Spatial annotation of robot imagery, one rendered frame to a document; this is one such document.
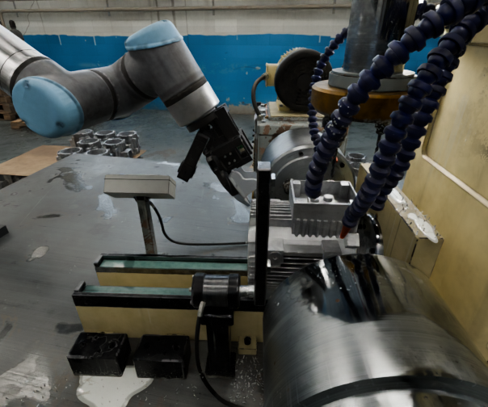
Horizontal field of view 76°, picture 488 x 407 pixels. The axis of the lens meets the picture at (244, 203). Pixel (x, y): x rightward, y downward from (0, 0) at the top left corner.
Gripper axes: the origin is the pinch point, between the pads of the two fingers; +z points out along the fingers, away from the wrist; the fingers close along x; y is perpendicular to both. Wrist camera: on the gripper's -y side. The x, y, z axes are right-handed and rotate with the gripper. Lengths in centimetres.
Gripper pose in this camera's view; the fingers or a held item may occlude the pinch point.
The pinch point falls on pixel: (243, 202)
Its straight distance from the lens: 68.4
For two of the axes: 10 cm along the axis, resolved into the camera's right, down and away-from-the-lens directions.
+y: 8.7, -4.2, -2.7
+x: 0.4, -4.8, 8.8
